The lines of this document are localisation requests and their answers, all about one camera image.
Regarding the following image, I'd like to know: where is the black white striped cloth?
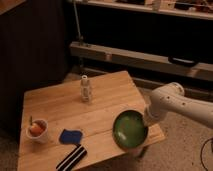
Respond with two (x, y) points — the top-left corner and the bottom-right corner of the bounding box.
(56, 145), (87, 171)

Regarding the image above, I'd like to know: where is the orange fruit in cup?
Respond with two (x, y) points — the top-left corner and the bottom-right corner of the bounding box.
(29, 123), (44, 136)

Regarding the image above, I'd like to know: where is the grey metal shelf rail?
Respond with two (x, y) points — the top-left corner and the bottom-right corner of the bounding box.
(69, 42), (213, 81)

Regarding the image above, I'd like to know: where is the wooden table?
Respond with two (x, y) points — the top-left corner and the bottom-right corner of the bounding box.
(17, 70), (167, 171)

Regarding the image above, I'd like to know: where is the metal vertical pole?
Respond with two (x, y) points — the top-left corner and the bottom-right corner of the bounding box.
(73, 0), (83, 45)

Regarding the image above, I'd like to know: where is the white paper cup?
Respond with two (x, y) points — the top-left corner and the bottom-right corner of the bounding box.
(26, 119), (49, 143)

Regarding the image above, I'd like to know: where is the clear plastic bottle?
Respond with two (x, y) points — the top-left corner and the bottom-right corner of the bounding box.
(81, 75), (91, 102)

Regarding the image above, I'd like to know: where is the green ceramic bowl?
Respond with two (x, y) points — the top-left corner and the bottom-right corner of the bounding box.
(112, 110), (148, 149)

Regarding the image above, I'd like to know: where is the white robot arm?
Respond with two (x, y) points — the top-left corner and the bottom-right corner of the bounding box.
(144, 82), (213, 129)

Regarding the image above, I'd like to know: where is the upper shelf board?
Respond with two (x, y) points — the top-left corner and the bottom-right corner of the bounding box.
(67, 0), (213, 21)

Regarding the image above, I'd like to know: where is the black cable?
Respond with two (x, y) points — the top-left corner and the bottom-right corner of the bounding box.
(200, 137), (213, 171)

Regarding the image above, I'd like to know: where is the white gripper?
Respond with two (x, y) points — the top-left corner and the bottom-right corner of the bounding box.
(143, 105), (166, 127)

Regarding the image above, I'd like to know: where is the blue sponge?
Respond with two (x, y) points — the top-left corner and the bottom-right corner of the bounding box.
(59, 129), (83, 144)

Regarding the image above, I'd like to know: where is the black handle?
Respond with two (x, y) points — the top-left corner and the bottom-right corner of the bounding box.
(168, 57), (198, 67)

